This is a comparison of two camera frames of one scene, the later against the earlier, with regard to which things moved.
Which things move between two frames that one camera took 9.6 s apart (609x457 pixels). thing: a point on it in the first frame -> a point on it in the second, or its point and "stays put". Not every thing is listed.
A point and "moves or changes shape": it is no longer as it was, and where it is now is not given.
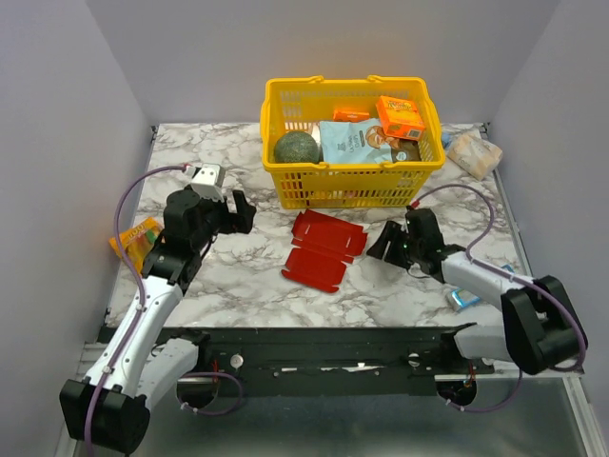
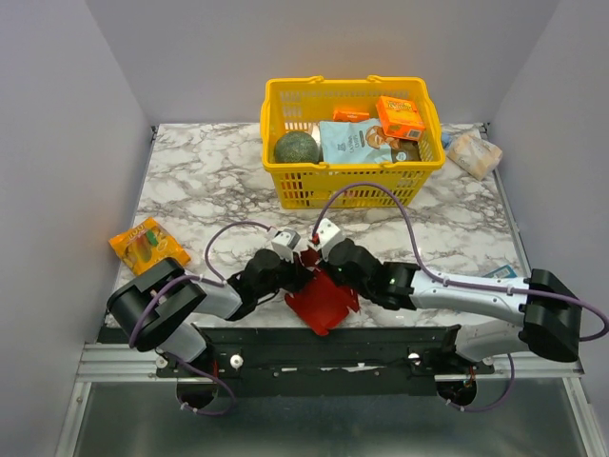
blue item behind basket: [445, 137] stays put
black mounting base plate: [330, 361] stays put
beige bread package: [477, 156] stays put
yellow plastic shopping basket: [290, 106] stays put
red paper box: [324, 244] moves or changes shape
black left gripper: [241, 222] -> [300, 274]
